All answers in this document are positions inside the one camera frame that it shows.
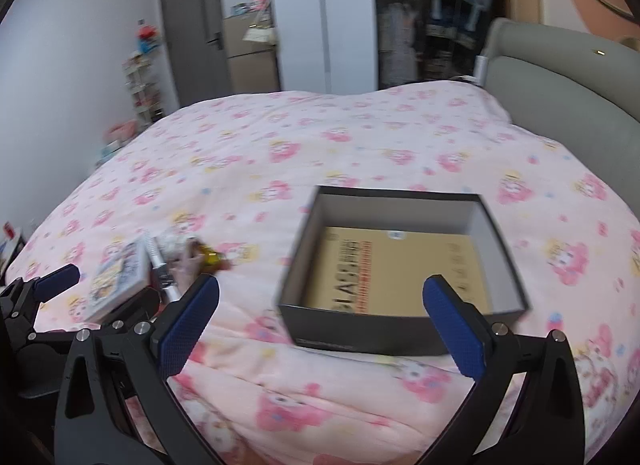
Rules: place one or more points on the gold foil wrapped item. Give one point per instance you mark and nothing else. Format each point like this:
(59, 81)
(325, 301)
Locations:
(207, 257)

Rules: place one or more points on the grey padded headboard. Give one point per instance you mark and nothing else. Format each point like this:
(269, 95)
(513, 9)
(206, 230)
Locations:
(560, 90)

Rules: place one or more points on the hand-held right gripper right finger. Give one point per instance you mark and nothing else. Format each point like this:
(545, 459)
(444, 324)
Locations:
(452, 330)

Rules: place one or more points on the pink toy box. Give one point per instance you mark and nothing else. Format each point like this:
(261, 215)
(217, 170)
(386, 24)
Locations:
(120, 135)

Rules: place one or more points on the cartoon print white packet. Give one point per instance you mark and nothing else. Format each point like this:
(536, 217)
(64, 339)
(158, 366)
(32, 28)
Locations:
(117, 275)

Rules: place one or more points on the beige cabinet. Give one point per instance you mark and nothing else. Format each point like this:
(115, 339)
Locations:
(252, 65)

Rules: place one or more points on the open dark wardrobe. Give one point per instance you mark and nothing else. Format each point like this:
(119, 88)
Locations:
(430, 20)

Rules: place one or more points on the pink printed blanket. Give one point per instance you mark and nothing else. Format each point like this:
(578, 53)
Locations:
(350, 145)

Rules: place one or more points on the black cardboard box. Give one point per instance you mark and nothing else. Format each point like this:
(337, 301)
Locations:
(350, 335)

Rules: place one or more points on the clear plastic wrapped item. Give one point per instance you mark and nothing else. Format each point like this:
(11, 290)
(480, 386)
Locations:
(175, 245)

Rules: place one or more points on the silver metal tool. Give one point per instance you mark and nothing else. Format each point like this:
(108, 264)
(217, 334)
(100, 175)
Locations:
(162, 275)

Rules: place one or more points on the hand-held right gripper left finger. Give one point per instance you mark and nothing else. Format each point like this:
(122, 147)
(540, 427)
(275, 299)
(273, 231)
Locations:
(190, 325)

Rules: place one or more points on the white shelf rack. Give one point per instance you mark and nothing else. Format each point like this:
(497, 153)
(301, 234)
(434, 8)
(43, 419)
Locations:
(142, 90)

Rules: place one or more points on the grey door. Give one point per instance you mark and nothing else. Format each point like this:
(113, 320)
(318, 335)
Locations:
(192, 40)

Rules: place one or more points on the white wardrobe door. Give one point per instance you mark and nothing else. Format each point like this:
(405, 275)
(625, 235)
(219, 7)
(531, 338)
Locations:
(325, 20)

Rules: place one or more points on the white paper bag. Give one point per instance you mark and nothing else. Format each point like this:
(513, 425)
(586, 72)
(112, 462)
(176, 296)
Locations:
(260, 35)

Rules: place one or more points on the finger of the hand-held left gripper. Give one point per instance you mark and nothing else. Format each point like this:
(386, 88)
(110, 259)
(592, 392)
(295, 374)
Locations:
(147, 302)
(57, 281)

